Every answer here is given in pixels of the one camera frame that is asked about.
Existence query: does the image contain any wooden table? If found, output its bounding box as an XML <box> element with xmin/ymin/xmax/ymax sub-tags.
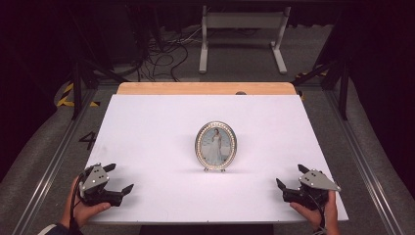
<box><xmin>116</xmin><ymin>81</ymin><xmax>298</xmax><ymax>96</ymax></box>

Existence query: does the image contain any person's right hand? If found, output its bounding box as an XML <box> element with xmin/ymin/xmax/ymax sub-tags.
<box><xmin>289</xmin><ymin>191</ymin><xmax>341</xmax><ymax>235</ymax></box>

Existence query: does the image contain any person's left hand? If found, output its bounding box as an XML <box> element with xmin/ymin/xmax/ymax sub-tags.
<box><xmin>61</xmin><ymin>175</ymin><xmax>113</xmax><ymax>230</ymax></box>

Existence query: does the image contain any aluminium floor rail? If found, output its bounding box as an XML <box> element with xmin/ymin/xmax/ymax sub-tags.
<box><xmin>12</xmin><ymin>87</ymin><xmax>100</xmax><ymax>235</ymax></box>
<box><xmin>322</xmin><ymin>89</ymin><xmax>404</xmax><ymax>235</ymax></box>

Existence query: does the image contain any hand-held gripper cable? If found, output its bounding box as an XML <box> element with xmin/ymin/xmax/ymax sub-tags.
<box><xmin>305</xmin><ymin>192</ymin><xmax>328</xmax><ymax>235</ymax></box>
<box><xmin>69</xmin><ymin>175</ymin><xmax>86</xmax><ymax>233</ymax></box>

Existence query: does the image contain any grey metal desk frame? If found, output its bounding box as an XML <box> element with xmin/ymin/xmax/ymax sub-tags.
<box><xmin>198</xmin><ymin>5</ymin><xmax>293</xmax><ymax>75</ymax></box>

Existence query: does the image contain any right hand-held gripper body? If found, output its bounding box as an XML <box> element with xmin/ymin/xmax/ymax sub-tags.
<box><xmin>283</xmin><ymin>168</ymin><xmax>343</xmax><ymax>211</ymax></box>

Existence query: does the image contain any right hand-held gripper cable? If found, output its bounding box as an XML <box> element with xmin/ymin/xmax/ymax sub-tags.
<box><xmin>305</xmin><ymin>192</ymin><xmax>328</xmax><ymax>235</ymax></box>

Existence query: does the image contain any black metal stand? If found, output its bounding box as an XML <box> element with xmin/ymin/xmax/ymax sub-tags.
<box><xmin>291</xmin><ymin>48</ymin><xmax>352</xmax><ymax>121</ymax></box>
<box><xmin>69</xmin><ymin>9</ymin><xmax>130</xmax><ymax>120</ymax></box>

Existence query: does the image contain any tangle of black floor cables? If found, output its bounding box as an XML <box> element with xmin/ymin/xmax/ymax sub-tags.
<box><xmin>136</xmin><ymin>27</ymin><xmax>204</xmax><ymax>83</ymax></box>

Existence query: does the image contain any left hand-held gripper cable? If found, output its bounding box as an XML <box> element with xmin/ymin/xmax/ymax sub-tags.
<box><xmin>69</xmin><ymin>175</ymin><xmax>86</xmax><ymax>233</ymax></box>

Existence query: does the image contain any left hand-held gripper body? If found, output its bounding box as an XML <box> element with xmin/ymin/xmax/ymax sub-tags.
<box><xmin>77</xmin><ymin>163</ymin><xmax>125</xmax><ymax>208</ymax></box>

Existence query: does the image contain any oval silver picture frame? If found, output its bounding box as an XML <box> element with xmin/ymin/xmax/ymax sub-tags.
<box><xmin>194</xmin><ymin>120</ymin><xmax>238</xmax><ymax>173</ymax></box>

